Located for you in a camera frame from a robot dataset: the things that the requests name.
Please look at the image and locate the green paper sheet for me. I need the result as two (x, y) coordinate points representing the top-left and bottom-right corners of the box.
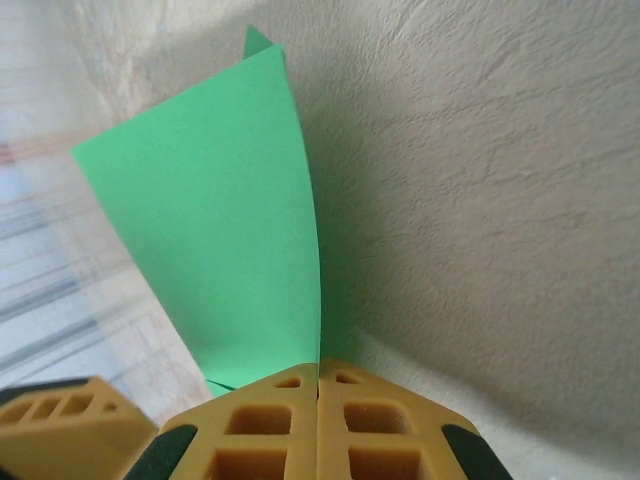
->
(70, 23), (322, 400)

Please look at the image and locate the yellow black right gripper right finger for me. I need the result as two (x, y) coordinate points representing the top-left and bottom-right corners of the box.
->
(318, 357), (512, 480)

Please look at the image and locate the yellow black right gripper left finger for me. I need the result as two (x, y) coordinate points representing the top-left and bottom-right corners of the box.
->
(128, 362), (321, 480)

